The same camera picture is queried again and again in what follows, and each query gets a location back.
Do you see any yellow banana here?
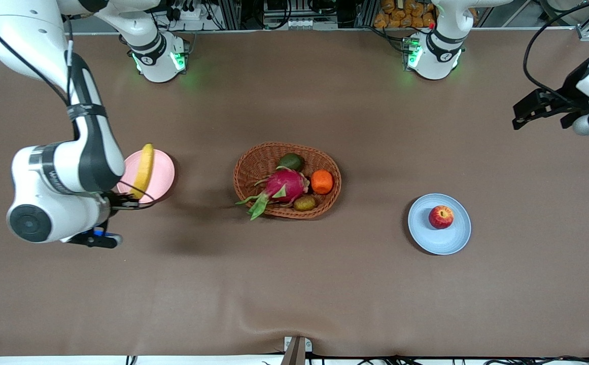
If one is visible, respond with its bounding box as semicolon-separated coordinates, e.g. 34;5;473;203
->
131;143;155;199

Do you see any red yellow apple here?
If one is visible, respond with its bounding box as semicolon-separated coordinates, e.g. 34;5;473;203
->
429;205;455;230

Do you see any pink round plate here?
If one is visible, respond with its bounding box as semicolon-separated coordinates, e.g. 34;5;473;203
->
117;149;176;204

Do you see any brown wicker basket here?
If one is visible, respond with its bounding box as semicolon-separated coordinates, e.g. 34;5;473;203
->
233;141;342;220

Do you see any pink dragon fruit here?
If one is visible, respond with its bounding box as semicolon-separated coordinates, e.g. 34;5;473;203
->
236;167;311;221

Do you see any green avocado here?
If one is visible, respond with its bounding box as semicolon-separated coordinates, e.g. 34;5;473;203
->
277;153;304;172

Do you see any orange snack packets pile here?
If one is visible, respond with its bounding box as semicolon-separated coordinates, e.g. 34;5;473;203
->
374;0;436;29

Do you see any light blue round plate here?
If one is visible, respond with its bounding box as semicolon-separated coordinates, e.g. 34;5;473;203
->
408;193;472;256

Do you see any brown table cover mat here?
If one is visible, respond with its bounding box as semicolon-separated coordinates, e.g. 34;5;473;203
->
0;29;589;358

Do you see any orange mandarin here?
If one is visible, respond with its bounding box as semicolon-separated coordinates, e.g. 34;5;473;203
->
310;169;334;195

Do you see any white power strip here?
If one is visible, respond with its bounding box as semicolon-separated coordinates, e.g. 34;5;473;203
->
170;4;215;21

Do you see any black electronics rack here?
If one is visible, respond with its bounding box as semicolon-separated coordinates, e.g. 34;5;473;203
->
241;0;367;30

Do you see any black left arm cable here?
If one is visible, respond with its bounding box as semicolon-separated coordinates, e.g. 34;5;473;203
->
523;0;589;102

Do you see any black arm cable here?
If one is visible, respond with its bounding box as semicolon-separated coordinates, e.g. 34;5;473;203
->
0;0;149;211
523;0;589;102

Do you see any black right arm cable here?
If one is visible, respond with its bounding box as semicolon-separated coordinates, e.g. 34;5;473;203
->
0;0;149;211

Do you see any metal table clamp bracket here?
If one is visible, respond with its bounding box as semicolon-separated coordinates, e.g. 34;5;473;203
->
283;336;313;365

